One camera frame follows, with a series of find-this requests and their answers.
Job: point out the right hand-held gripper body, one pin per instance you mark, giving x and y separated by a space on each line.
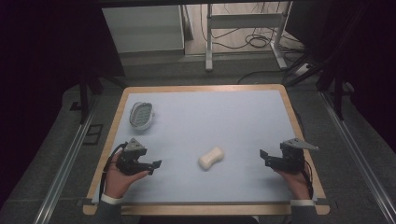
291 158

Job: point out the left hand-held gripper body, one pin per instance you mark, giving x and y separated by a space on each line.
130 157

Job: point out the person's right hand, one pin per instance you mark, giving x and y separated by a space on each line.
299 185

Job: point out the person's left hand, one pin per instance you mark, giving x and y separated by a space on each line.
116 182

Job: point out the small grey mesh basket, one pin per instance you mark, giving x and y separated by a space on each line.
141 115

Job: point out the white soap bar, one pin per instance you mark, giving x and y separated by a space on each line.
211 158

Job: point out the pale blue table mat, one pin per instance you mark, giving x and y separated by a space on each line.
218 124

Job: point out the wooden table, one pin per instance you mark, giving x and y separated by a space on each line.
205 210

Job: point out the black metal stand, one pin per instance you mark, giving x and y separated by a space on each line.
337 93
84 96

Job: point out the white panel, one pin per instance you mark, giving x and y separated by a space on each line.
143 29

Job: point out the black floor bracket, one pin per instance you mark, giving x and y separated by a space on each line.
92 134

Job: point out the aluminium rail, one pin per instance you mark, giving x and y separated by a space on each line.
358 155
62 168

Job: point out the white metal stand frame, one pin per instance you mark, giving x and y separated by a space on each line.
246 21

